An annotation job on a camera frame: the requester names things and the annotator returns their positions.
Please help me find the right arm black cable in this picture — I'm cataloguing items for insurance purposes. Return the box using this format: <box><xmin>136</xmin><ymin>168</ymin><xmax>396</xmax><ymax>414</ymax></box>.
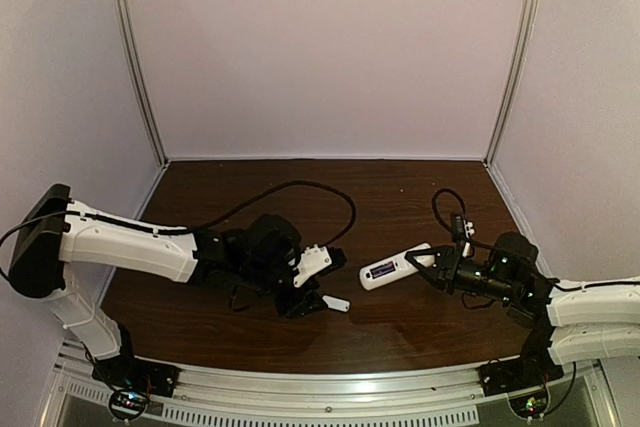
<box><xmin>431</xmin><ymin>189</ymin><xmax>640</xmax><ymax>293</ymax></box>

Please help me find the aluminium frame post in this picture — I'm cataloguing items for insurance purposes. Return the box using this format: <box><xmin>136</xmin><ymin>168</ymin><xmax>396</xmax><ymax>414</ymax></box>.
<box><xmin>484</xmin><ymin>0</ymin><xmax>540</xmax><ymax>169</ymax></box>
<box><xmin>114</xmin><ymin>0</ymin><xmax>169</xmax><ymax>167</ymax></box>

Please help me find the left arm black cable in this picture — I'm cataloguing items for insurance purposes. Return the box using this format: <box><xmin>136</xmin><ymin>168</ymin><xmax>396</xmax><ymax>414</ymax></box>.
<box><xmin>0</xmin><ymin>180</ymin><xmax>357</xmax><ymax>278</ymax></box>

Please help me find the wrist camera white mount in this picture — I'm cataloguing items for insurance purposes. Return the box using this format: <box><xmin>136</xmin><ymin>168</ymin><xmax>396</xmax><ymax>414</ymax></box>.
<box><xmin>288</xmin><ymin>244</ymin><xmax>347</xmax><ymax>288</ymax></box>
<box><xmin>450</xmin><ymin>213</ymin><xmax>475</xmax><ymax>259</ymax></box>

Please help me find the left circuit board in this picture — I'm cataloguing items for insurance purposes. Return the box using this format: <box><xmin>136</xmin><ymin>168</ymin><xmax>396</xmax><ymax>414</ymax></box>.
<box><xmin>107</xmin><ymin>389</ymin><xmax>151</xmax><ymax>422</ymax></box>

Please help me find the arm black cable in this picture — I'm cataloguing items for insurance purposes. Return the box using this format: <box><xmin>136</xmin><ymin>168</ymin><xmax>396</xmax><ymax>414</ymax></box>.
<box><xmin>0</xmin><ymin>180</ymin><xmax>357</xmax><ymax>278</ymax></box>
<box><xmin>431</xmin><ymin>189</ymin><xmax>640</xmax><ymax>293</ymax></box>

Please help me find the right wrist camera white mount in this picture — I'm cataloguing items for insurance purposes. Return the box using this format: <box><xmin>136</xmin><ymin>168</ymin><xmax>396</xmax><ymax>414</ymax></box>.
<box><xmin>450</xmin><ymin>213</ymin><xmax>475</xmax><ymax>259</ymax></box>

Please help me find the right aluminium frame post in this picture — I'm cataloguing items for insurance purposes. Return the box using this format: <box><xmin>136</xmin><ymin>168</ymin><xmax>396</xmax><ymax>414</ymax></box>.
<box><xmin>484</xmin><ymin>0</ymin><xmax>540</xmax><ymax>169</ymax></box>

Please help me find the front aluminium rail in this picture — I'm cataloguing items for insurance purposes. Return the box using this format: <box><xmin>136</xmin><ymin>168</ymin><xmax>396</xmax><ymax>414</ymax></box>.
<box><xmin>35</xmin><ymin>340</ymin><xmax>621</xmax><ymax>426</ymax></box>

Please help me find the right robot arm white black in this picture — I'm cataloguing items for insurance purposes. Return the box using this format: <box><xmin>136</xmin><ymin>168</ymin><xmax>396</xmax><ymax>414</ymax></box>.
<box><xmin>404</xmin><ymin>232</ymin><xmax>639</xmax><ymax>389</ymax></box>

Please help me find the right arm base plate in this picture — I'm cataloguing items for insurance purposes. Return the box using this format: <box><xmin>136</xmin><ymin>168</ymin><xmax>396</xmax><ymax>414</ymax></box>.
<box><xmin>477</xmin><ymin>357</ymin><xmax>564</xmax><ymax>397</ymax></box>

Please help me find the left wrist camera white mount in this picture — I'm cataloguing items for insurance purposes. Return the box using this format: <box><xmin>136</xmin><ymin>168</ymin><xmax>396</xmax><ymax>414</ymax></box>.
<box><xmin>288</xmin><ymin>244</ymin><xmax>347</xmax><ymax>288</ymax></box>

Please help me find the left aluminium frame post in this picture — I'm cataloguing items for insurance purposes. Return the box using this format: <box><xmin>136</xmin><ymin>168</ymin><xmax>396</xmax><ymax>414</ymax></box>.
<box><xmin>114</xmin><ymin>0</ymin><xmax>169</xmax><ymax>167</ymax></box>

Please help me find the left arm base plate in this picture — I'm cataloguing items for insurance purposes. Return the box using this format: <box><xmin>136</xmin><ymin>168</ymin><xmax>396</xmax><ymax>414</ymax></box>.
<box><xmin>91</xmin><ymin>355</ymin><xmax>181</xmax><ymax>398</ymax></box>

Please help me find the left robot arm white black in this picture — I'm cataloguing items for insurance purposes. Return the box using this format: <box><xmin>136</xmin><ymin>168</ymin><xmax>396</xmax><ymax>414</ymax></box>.
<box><xmin>2</xmin><ymin>184</ymin><xmax>332</xmax><ymax>391</ymax></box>

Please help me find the white battery cover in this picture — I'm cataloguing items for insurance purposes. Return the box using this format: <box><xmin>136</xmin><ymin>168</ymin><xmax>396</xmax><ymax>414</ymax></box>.
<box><xmin>322</xmin><ymin>295</ymin><xmax>350</xmax><ymax>313</ymax></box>

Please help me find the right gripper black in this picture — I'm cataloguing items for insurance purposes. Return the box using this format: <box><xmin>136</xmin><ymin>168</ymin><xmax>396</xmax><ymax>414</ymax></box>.
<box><xmin>406</xmin><ymin>247</ymin><xmax>516</xmax><ymax>306</ymax></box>

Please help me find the right circuit board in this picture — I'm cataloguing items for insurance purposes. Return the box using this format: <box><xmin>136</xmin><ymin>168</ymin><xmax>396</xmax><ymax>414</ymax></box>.
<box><xmin>507</xmin><ymin>388</ymin><xmax>550</xmax><ymax>421</ymax></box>

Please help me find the circuit board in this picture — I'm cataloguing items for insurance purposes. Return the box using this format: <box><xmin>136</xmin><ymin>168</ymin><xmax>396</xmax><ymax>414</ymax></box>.
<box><xmin>507</xmin><ymin>388</ymin><xmax>550</xmax><ymax>421</ymax></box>
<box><xmin>107</xmin><ymin>389</ymin><xmax>151</xmax><ymax>422</ymax></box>

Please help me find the white remote control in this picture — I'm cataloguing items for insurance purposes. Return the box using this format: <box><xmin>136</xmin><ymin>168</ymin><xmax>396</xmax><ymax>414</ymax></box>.
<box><xmin>359</xmin><ymin>243</ymin><xmax>431</xmax><ymax>291</ymax></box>

